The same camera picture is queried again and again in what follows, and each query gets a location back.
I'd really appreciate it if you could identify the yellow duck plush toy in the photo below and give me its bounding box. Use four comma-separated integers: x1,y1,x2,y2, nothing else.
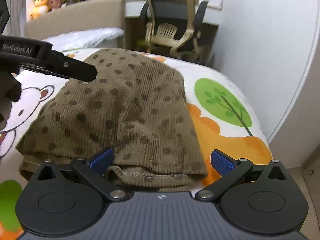
30,0,51,20

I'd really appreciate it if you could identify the brown corduroy dotted garment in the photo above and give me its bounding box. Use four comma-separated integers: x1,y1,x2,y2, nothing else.
16,49,207,191

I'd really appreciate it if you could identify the cartoon animal play mat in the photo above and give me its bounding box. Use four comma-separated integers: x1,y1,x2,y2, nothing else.
1,53,272,239

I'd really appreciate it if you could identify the brown gloved left hand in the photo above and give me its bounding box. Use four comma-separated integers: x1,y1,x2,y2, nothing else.
0,71,22,130

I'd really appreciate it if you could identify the pink plush toy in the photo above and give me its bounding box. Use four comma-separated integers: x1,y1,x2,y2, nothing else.
48,0,61,11

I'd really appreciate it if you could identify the beige mesh office chair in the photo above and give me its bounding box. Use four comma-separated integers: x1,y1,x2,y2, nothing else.
140,0,208,62

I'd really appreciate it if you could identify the beige padded headboard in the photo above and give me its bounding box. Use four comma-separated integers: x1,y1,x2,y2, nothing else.
24,0,125,40

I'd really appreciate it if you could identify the white desk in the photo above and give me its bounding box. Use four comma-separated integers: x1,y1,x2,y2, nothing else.
125,0,222,26

